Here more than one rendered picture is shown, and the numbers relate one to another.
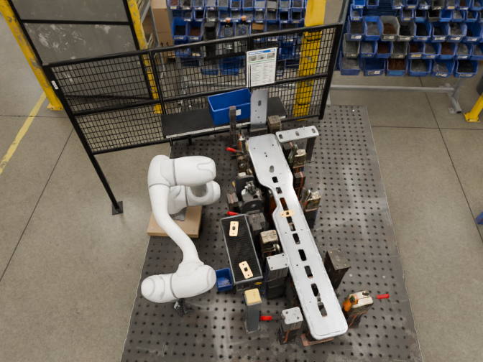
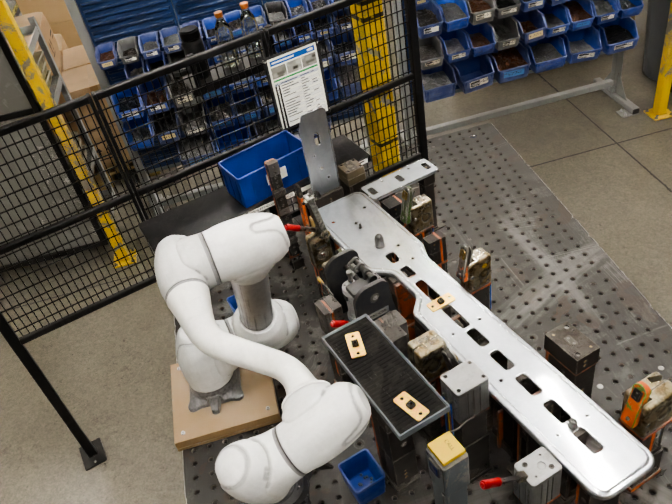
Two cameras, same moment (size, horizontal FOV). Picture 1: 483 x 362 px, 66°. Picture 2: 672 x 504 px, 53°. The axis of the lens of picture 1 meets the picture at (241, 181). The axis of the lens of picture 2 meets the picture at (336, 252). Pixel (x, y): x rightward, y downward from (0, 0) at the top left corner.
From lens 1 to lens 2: 49 cm
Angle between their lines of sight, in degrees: 14
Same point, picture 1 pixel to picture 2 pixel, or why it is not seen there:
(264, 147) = (350, 215)
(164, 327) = not seen: outside the picture
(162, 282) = (260, 447)
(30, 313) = not seen: outside the picture
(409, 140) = (578, 174)
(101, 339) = not seen: outside the picture
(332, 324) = (621, 459)
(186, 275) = (307, 412)
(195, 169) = (248, 235)
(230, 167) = (296, 284)
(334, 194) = (504, 265)
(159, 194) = (193, 298)
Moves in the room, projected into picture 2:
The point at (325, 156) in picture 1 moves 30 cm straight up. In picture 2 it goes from (459, 214) to (456, 153)
